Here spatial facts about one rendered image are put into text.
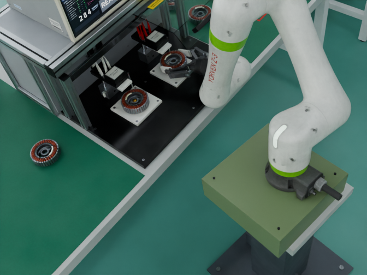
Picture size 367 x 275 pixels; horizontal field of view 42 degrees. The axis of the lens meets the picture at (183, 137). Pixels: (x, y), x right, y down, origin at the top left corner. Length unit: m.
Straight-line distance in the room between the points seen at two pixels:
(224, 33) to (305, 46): 0.24
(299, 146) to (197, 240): 1.16
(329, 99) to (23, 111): 1.27
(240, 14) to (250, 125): 1.55
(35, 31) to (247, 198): 0.98
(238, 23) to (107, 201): 0.80
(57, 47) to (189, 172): 1.18
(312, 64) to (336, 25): 1.97
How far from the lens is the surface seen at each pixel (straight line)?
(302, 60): 1.45
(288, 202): 1.53
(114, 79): 1.85
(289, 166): 1.46
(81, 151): 1.89
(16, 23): 1.94
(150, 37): 1.98
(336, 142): 2.75
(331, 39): 3.30
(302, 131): 1.39
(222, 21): 1.32
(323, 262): 2.38
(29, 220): 1.81
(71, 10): 1.70
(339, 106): 1.49
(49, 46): 1.78
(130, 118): 1.89
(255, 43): 2.15
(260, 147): 1.67
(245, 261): 2.36
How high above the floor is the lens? 2.21
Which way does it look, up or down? 53 degrees down
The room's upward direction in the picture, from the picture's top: 12 degrees counter-clockwise
